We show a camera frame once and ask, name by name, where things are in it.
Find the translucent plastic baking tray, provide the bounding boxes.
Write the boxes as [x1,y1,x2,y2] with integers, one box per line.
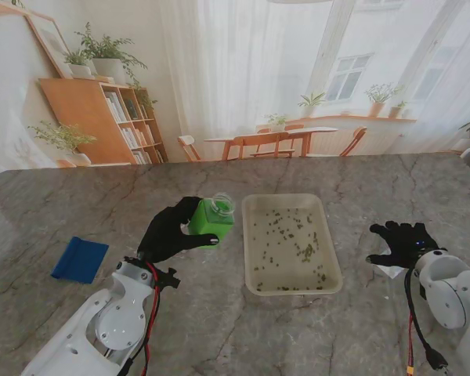
[241,193,344,295]

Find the scattered green beans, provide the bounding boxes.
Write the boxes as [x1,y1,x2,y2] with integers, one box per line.
[253,209,328,293]

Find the wooden slat back chair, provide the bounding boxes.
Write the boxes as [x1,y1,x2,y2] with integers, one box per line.
[222,132,291,161]

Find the white square jar lid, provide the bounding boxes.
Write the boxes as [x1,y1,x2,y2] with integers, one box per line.
[375,262,405,280]

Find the large potted plant white pot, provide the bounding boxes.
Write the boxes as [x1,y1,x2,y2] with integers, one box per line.
[74,21,148,86]

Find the white wooden dining table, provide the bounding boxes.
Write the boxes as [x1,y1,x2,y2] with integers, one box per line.
[203,125,338,161]

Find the small potted plant white pot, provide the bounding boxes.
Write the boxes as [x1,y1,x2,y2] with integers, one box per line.
[62,49,95,79]

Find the tall windowsill plant orange pot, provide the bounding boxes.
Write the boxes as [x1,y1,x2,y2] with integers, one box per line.
[364,82,400,118]

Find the small table plant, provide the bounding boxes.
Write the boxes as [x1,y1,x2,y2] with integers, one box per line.
[264,113,290,132]

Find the leafy potted plant beside bookshelf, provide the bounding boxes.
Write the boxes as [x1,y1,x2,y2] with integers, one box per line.
[27,121,99,168]

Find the red black right arm cable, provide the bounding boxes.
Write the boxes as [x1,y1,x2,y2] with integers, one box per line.
[403,269,450,376]

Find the small windowsill plant orange pot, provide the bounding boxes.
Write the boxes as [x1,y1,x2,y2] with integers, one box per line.
[389,99,410,120]

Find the red black arm cable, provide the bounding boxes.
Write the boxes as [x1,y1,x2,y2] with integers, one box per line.
[403,269,450,376]
[117,261,165,376]

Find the white seat wooden chair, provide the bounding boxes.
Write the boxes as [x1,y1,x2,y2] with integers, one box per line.
[177,135,203,163]

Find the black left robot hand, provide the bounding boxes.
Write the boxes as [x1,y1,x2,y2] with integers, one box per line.
[136,195,221,266]

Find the wooden bookshelf with books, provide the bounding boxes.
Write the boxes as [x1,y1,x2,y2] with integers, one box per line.
[38,77,169,165]

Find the blue plastic scraper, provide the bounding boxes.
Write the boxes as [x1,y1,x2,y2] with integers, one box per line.
[49,236,110,284]

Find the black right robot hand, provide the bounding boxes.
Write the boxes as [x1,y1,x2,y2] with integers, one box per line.
[366,221,442,271]

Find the red black left arm cable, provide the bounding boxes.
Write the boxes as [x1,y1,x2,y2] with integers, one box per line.
[117,261,165,376]

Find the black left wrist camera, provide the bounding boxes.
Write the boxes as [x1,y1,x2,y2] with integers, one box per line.
[156,267,181,289]

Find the green square glass jar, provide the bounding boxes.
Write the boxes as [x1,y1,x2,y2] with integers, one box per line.
[186,192,236,242]

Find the wooden picture frame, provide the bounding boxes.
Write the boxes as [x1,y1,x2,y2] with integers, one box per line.
[25,13,74,80]

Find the broad leaf windowsill plant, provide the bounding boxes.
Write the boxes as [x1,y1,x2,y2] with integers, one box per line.
[298,92,326,118]

